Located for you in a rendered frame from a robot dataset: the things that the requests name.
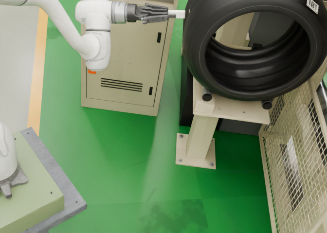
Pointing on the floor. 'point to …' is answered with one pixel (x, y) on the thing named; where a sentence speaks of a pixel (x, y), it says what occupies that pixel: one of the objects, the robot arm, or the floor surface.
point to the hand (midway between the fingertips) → (176, 14)
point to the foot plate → (210, 160)
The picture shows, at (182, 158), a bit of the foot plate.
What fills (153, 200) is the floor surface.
